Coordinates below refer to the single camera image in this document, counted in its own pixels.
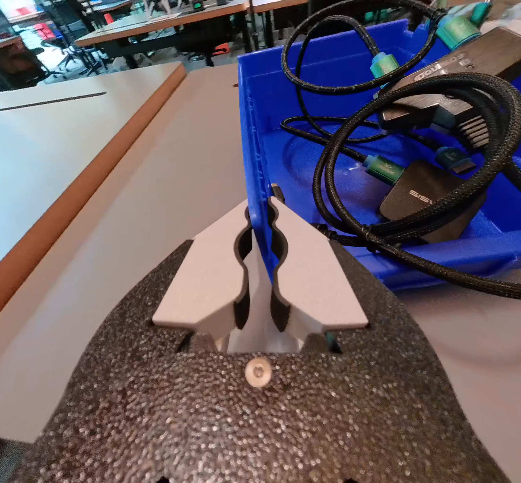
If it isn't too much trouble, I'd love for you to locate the thick black braided cable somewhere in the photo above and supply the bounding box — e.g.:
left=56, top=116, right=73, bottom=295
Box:
left=313, top=73, right=521, bottom=300

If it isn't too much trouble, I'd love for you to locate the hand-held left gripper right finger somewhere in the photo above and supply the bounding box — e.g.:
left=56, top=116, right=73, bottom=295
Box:
left=266, top=196, right=370, bottom=351

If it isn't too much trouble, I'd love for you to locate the white table wooden edge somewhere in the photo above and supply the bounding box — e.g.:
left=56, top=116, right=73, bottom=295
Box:
left=0, top=62, right=188, bottom=309

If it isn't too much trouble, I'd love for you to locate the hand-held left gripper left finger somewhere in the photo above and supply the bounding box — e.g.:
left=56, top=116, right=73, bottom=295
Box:
left=151, top=199, right=252, bottom=353

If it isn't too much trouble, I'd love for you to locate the black adapter box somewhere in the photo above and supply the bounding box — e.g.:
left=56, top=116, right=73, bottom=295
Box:
left=379, top=159, right=489, bottom=244

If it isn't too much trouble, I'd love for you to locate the blue plastic bin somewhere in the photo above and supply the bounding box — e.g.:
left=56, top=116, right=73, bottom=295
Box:
left=237, top=18, right=521, bottom=293

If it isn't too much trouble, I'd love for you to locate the black office chair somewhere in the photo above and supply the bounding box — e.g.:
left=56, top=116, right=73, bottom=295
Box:
left=41, top=0, right=108, bottom=78

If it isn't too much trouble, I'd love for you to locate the small teal usb plug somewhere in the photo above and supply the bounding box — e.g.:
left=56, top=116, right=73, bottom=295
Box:
left=468, top=0, right=502, bottom=28

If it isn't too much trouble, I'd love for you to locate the black switch box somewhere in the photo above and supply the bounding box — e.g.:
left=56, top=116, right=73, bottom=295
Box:
left=376, top=27, right=521, bottom=151

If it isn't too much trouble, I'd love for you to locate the teal cable plug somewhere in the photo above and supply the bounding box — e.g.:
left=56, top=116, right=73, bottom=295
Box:
left=435, top=147, right=478, bottom=174

